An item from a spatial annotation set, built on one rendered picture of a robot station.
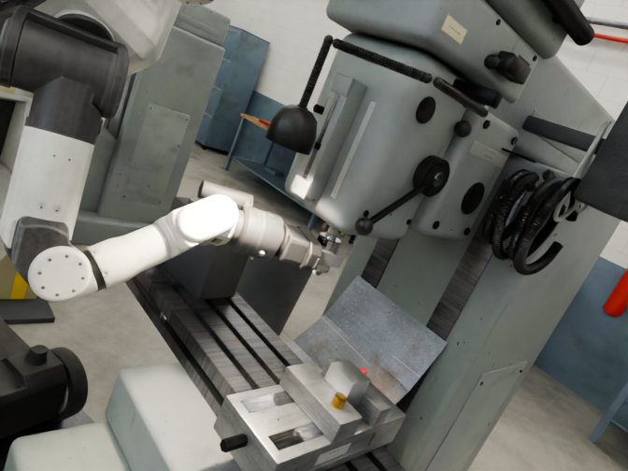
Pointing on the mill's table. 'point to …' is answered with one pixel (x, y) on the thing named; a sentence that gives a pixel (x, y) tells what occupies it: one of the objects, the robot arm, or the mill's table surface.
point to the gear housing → (441, 34)
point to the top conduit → (571, 20)
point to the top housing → (533, 23)
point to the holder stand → (206, 265)
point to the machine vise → (301, 430)
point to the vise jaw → (320, 402)
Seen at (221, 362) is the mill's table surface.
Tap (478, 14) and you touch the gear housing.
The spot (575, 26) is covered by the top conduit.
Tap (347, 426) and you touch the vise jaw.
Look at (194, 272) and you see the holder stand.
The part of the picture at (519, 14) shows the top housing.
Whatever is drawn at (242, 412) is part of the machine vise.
